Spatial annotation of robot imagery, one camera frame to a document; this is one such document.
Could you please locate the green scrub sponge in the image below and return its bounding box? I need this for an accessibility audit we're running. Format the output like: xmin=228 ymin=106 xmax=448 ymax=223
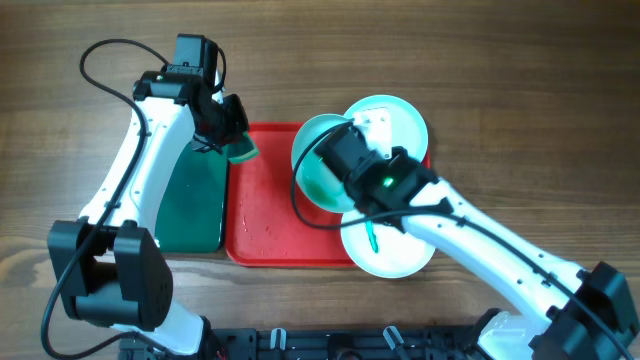
xmin=227 ymin=132 xmax=259 ymax=164

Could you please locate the white plate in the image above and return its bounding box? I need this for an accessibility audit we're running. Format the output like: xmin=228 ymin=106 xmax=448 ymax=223
xmin=340 ymin=221 xmax=435 ymax=279
xmin=291 ymin=114 xmax=354 ymax=213
xmin=344 ymin=94 xmax=430 ymax=167

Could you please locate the white plate top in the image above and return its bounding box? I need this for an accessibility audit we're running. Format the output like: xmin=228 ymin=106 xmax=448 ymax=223
xmin=344 ymin=94 xmax=430 ymax=167

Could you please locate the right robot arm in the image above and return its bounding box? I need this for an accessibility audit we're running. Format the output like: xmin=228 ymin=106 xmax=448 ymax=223
xmin=308 ymin=124 xmax=639 ymax=359

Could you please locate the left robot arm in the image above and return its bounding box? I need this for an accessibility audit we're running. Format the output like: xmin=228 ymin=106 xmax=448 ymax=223
xmin=47 ymin=34 xmax=258 ymax=359

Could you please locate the dark green tray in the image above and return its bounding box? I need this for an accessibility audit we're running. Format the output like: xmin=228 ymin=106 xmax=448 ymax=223
xmin=155 ymin=145 xmax=229 ymax=253

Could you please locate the red plastic tray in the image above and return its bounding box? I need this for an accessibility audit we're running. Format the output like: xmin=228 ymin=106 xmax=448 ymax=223
xmin=224 ymin=122 xmax=354 ymax=267

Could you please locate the left black cable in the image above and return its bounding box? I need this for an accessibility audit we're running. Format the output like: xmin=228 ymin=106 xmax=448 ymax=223
xmin=39 ymin=38 xmax=174 ymax=360

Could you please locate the black cable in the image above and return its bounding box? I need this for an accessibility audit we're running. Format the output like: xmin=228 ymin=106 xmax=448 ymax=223
xmin=289 ymin=121 xmax=634 ymax=360
xmin=39 ymin=38 xmax=174 ymax=360

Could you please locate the right black cable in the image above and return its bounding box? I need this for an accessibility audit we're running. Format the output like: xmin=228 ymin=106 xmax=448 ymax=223
xmin=289 ymin=121 xmax=634 ymax=360

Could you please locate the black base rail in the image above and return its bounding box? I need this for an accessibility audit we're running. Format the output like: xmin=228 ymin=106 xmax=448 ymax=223
xmin=118 ymin=324 xmax=491 ymax=360

